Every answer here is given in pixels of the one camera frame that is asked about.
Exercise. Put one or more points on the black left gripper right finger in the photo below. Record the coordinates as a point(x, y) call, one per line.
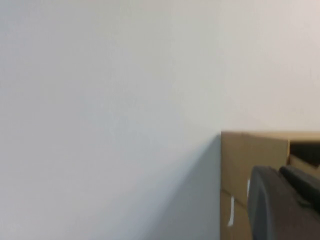
point(302, 186)

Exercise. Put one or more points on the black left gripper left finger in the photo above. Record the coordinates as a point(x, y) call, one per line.
point(270, 212)

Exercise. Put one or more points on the brown cardboard shoe box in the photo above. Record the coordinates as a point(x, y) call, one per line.
point(235, 162)

